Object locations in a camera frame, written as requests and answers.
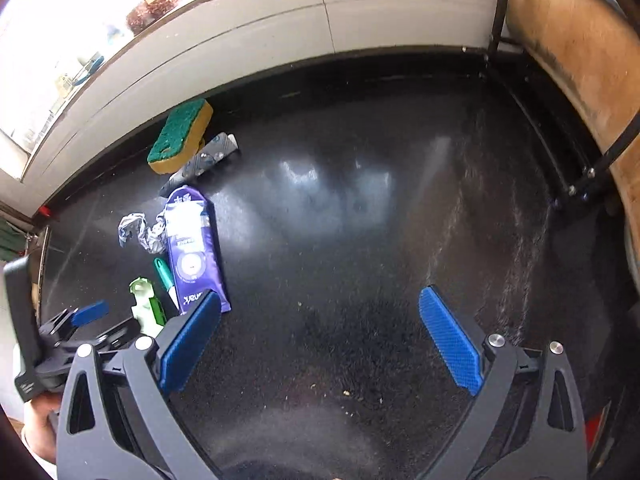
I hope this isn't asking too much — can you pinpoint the purple toothpaste tube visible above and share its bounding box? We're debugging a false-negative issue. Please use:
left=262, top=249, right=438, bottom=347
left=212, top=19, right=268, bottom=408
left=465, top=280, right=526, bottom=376
left=164, top=185, right=231, bottom=313

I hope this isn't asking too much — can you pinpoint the person's left hand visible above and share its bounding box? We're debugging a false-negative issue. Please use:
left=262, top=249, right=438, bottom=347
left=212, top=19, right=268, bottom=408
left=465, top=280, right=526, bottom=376
left=22, top=392, right=62, bottom=464

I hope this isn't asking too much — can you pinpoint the silver pill blister pack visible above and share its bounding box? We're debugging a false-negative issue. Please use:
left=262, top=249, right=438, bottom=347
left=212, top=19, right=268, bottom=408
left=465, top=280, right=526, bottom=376
left=158, top=132, right=239, bottom=198

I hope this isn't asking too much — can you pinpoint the green yellow sponge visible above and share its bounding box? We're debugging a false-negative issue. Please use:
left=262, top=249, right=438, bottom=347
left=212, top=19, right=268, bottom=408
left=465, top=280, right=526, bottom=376
left=146, top=99, right=213, bottom=174

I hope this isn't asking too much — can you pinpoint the green white toothbrush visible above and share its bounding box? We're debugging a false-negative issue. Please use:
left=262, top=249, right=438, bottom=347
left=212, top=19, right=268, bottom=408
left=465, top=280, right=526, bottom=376
left=154, top=258, right=180, bottom=309

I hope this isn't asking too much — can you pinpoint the white green plastic casing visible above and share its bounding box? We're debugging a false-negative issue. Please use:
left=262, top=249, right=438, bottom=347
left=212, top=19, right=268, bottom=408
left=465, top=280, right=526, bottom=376
left=129, top=278, right=167, bottom=338

